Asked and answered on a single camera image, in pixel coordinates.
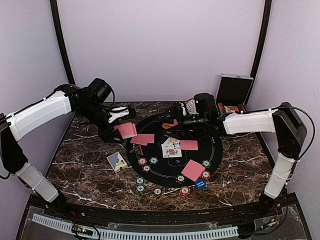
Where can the black frame post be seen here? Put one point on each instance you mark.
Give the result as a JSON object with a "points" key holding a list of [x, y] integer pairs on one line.
{"points": [[61, 41], [262, 37]]}

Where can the right black frame post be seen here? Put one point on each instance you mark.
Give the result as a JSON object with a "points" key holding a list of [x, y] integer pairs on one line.
{"points": [[262, 37]]}

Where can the face-up king of diamonds card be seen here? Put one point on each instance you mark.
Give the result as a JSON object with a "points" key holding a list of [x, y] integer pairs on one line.
{"points": [[171, 153]]}

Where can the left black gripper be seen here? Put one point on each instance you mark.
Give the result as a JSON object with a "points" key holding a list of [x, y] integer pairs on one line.
{"points": [[107, 137]]}

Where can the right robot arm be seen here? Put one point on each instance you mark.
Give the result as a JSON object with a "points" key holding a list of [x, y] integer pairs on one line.
{"points": [[282, 120]]}

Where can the round black poker mat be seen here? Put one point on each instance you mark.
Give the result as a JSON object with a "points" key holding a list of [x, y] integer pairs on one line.
{"points": [[164, 173]]}

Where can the green poker chip stack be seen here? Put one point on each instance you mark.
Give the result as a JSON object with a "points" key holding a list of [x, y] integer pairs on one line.
{"points": [[140, 189]]}

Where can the yellow playing card box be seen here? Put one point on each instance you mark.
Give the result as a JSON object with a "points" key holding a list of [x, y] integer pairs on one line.
{"points": [[117, 162]]}

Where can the face-down card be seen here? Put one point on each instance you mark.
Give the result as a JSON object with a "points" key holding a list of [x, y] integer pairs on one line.
{"points": [[189, 145]]}

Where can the face-up spades playing card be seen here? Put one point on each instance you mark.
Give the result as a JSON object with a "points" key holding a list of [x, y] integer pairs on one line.
{"points": [[170, 146]]}

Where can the white slotted cable duct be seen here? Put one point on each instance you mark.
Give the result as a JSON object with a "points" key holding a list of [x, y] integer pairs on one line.
{"points": [[119, 231]]}

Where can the red-backed playing card deck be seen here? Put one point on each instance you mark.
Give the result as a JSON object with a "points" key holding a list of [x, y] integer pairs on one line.
{"points": [[126, 130]]}

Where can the aluminium poker chip case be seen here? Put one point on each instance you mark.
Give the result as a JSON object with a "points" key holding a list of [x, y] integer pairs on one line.
{"points": [[233, 93]]}

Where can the red poker chip stack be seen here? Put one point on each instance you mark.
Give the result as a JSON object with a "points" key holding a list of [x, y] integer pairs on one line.
{"points": [[184, 191]]}

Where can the red triangular all-in marker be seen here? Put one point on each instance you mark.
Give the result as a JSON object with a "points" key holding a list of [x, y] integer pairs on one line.
{"points": [[137, 150]]}

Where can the single red-backed playing card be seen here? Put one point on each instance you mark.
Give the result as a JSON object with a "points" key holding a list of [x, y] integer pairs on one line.
{"points": [[143, 139]]}

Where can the orange big blind button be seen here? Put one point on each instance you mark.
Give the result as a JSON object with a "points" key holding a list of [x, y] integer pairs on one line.
{"points": [[166, 126]]}

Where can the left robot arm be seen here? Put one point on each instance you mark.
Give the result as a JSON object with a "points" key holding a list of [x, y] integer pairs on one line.
{"points": [[67, 98]]}

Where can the blue small blind button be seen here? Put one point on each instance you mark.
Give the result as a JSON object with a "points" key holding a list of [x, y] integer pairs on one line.
{"points": [[200, 184]]}

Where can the patterned ceramic plate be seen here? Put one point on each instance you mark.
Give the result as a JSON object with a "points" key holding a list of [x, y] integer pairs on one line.
{"points": [[191, 106]]}

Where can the left black frame post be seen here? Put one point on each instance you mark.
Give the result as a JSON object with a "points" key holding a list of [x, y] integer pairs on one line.
{"points": [[61, 41]]}

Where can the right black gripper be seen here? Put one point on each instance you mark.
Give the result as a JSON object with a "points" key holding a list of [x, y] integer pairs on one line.
{"points": [[174, 112]]}

